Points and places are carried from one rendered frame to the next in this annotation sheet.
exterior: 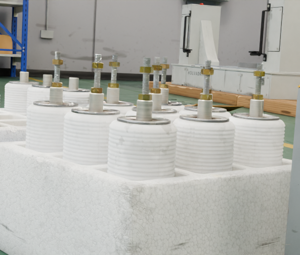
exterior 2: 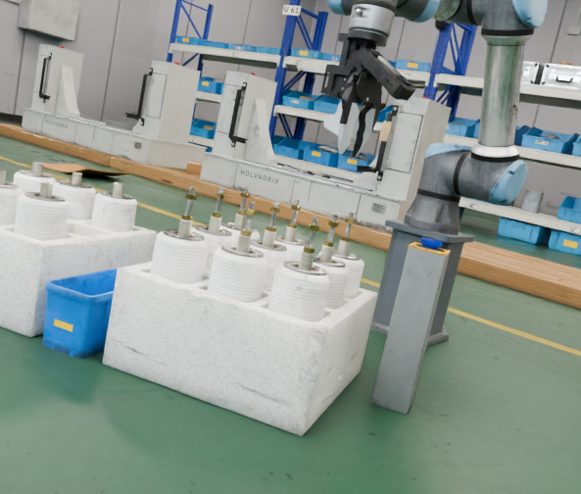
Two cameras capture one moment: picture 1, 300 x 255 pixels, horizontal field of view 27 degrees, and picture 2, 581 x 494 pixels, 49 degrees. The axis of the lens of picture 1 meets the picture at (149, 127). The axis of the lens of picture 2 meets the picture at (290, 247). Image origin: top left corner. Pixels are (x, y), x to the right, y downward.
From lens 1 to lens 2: 0.60 m
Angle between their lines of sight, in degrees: 31
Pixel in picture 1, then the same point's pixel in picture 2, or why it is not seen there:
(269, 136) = (358, 272)
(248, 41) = (88, 86)
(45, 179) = (204, 313)
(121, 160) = (296, 304)
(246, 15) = (88, 59)
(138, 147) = (313, 294)
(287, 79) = (164, 147)
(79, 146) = (238, 284)
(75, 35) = not seen: outside the picture
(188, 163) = not seen: hidden behind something
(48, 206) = (206, 336)
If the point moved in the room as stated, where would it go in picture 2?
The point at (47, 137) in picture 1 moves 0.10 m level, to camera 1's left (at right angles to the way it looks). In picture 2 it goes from (185, 269) to (129, 264)
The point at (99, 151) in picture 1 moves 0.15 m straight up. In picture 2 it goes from (254, 289) to (270, 203)
